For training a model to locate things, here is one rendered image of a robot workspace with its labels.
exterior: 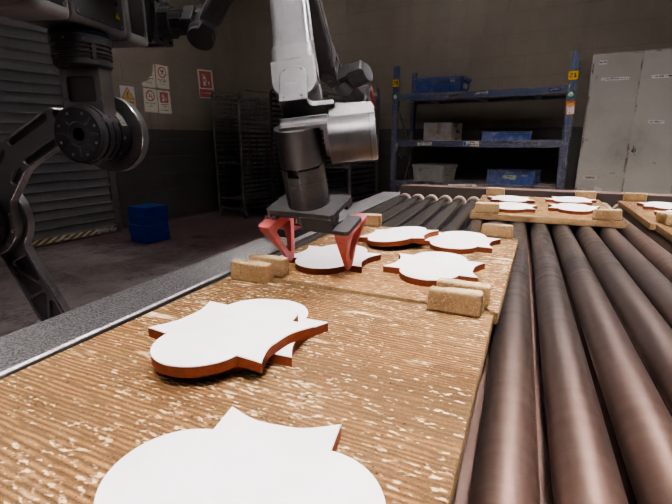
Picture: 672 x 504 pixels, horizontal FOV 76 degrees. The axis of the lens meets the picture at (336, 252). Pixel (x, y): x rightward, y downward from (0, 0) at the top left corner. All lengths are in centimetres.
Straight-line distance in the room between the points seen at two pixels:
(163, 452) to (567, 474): 25
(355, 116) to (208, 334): 31
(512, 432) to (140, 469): 24
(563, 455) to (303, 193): 39
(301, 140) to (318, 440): 36
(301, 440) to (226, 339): 14
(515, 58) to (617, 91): 123
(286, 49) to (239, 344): 40
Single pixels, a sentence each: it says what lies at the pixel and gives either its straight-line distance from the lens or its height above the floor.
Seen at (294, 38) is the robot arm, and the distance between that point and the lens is 64.
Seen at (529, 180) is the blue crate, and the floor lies 70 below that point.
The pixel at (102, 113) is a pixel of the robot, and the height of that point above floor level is 118.
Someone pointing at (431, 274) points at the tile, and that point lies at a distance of 59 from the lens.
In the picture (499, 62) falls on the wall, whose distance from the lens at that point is 571.
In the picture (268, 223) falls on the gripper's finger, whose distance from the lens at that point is 62.
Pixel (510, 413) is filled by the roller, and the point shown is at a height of 92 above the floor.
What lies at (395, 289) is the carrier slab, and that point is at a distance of 56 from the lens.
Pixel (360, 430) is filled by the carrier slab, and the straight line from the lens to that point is 31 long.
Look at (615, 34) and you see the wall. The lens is 565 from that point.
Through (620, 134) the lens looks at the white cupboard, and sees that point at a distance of 501.
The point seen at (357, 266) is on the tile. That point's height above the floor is 94.
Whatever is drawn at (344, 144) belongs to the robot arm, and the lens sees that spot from 53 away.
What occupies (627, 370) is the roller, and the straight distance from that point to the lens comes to 48.
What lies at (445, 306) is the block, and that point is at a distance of 49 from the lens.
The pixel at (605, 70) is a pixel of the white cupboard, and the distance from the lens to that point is 505.
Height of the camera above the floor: 112
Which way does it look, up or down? 15 degrees down
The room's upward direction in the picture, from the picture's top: straight up
